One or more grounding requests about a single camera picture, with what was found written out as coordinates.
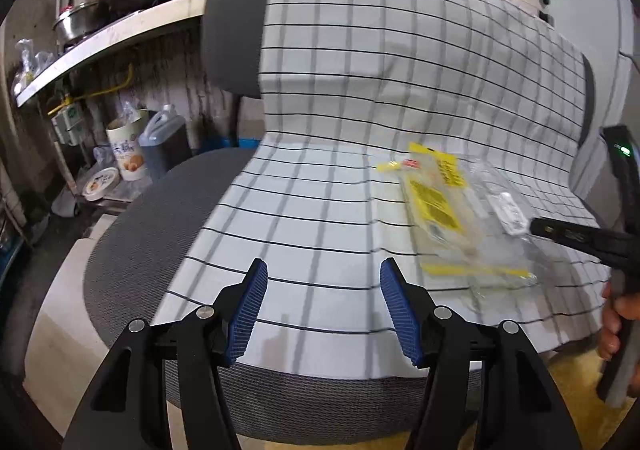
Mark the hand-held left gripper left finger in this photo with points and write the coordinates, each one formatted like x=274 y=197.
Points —
x=245 y=315

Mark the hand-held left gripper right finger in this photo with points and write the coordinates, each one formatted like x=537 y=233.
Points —
x=400 y=310

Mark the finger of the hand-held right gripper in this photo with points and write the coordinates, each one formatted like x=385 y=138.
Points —
x=575 y=235

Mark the clear wrapper white label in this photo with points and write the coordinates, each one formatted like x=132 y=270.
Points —
x=507 y=207

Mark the clear packet yellow label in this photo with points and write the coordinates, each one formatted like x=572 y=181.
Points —
x=435 y=200

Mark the person's right hand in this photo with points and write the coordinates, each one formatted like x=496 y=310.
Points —
x=609 y=335

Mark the grey office chair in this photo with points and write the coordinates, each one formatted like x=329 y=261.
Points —
x=150 y=250

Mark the person's yellow fleece garment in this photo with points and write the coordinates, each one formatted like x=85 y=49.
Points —
x=575 y=405

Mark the grey plastic jug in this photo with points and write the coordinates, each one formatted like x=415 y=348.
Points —
x=165 y=145

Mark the white round lid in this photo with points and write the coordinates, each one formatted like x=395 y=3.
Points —
x=99 y=182

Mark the white round canister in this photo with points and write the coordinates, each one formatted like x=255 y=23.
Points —
x=129 y=150

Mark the white checkered cloth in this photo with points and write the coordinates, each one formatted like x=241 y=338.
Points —
x=350 y=80

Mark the white gas meter box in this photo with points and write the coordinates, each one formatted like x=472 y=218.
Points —
x=69 y=123

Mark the yellow gas pipe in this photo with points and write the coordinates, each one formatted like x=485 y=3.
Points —
x=107 y=91

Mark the clear plastic bags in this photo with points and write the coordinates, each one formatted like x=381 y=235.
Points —
x=30 y=63

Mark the stainless steel pot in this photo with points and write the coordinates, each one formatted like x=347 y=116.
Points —
x=77 y=23

